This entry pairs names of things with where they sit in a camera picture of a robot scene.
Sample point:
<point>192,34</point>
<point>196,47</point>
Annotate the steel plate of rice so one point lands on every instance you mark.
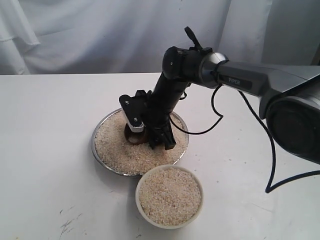
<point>111,149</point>

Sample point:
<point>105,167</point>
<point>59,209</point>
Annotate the white backdrop cloth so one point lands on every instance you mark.
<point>131,36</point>

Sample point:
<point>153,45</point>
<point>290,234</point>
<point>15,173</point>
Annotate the white bowl of rice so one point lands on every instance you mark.
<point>169,197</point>

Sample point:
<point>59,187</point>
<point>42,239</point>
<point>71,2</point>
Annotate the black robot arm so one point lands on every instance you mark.
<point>289,95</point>

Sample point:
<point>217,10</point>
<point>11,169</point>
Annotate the brown wooden cup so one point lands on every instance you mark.
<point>135,138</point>

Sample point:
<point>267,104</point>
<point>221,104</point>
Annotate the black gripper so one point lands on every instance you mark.
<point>155,117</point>

